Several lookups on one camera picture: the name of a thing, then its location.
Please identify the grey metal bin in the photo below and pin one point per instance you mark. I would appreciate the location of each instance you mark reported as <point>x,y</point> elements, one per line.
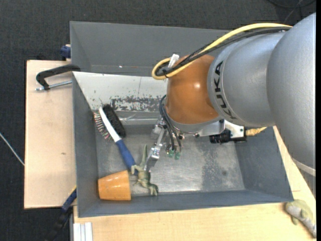
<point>200,169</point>

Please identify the white and blue brush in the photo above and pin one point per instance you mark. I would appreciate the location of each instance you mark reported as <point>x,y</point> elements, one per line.
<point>113,127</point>

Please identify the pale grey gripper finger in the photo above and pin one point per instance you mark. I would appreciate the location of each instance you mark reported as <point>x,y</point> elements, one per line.
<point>158,155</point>
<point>152,152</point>

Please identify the green toy lizard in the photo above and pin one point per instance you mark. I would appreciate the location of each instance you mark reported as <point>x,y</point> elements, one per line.
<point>145,178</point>

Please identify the pale grey green glove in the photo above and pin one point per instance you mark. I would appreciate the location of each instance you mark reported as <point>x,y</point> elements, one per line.
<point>302,212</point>

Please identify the pale wood board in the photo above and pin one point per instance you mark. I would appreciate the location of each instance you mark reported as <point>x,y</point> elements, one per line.
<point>50,134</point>

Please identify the orange cup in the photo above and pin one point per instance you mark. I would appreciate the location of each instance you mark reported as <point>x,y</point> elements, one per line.
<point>114,185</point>

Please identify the black cylinder on white bracket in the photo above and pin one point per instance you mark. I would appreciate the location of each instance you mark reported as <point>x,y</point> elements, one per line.
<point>220,136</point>

